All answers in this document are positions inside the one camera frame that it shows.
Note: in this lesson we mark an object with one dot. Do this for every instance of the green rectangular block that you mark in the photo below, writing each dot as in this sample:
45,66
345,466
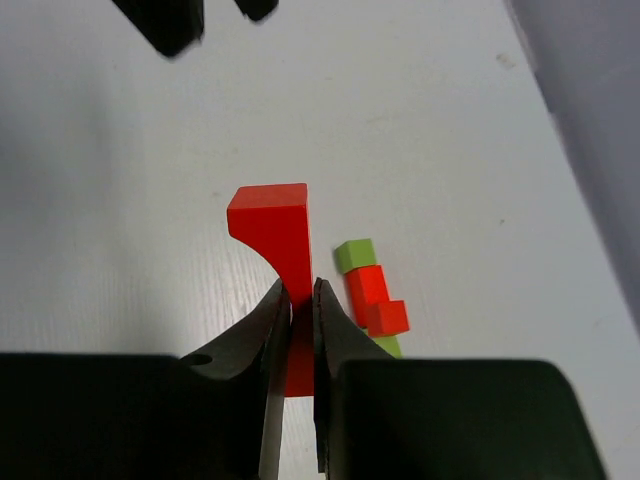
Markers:
389,344

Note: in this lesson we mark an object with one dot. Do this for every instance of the green cube block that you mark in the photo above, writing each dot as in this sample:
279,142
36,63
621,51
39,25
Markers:
353,254

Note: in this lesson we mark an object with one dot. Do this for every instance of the red arch block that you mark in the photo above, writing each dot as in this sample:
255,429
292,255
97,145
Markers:
273,220

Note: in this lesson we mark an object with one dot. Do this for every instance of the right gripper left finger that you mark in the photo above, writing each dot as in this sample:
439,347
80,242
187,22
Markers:
215,413

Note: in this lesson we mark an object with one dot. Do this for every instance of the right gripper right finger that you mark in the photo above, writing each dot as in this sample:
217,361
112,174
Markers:
379,417

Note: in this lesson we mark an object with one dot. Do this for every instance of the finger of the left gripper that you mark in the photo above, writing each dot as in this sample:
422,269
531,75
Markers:
257,10
170,26

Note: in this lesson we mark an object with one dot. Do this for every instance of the orange rectangular block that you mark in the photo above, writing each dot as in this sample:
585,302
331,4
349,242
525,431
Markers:
366,286

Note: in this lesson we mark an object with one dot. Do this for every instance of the small red cube block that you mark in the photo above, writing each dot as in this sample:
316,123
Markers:
387,318

